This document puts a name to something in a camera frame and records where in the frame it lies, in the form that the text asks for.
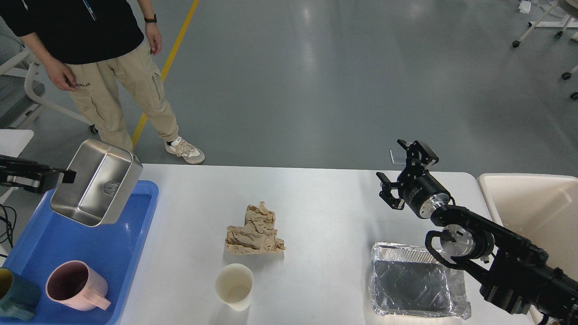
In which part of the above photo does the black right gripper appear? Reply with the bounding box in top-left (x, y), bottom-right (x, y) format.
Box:
top-left (376, 139), bottom-right (451, 219)

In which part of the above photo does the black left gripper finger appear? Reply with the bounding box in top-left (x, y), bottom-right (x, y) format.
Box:
top-left (0, 169), bottom-right (77, 194)
top-left (0, 154), bottom-right (52, 172)

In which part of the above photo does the stainless steel rectangular container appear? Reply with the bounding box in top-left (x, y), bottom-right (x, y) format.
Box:
top-left (50, 139), bottom-right (143, 227)

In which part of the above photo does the pink ribbed mug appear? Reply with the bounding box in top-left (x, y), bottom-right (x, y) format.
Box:
top-left (45, 260), bottom-right (112, 312)

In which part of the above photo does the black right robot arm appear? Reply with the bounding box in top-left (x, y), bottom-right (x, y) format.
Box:
top-left (376, 139), bottom-right (578, 325)

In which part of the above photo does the clear floor plate left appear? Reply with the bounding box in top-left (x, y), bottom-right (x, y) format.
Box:
top-left (390, 149), bottom-right (407, 165)

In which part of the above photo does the white side table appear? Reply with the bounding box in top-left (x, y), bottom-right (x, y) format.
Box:
top-left (0, 129), bottom-right (34, 157)

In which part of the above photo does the blue plastic tray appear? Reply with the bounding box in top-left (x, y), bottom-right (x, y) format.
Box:
top-left (4, 180), bottom-right (158, 325)

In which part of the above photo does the teal mug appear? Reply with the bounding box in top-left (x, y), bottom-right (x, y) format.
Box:
top-left (0, 267), bottom-right (41, 321)

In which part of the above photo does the aluminium foil tray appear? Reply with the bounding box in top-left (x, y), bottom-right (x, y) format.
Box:
top-left (368, 242), bottom-right (471, 320)

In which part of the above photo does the person in black shirt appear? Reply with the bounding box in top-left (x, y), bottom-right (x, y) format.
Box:
top-left (1, 0), bottom-right (205, 164)

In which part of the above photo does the beige plastic bin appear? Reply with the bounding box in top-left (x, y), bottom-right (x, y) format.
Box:
top-left (477, 173), bottom-right (578, 279)

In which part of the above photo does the crumpled brown paper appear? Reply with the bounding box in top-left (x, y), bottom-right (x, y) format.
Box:
top-left (225, 201), bottom-right (286, 255)

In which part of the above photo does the white paper cup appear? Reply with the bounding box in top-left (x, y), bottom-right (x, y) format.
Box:
top-left (214, 263), bottom-right (254, 312)

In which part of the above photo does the white wheeled furniture frame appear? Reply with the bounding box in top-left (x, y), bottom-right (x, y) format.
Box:
top-left (513, 0), bottom-right (578, 100)

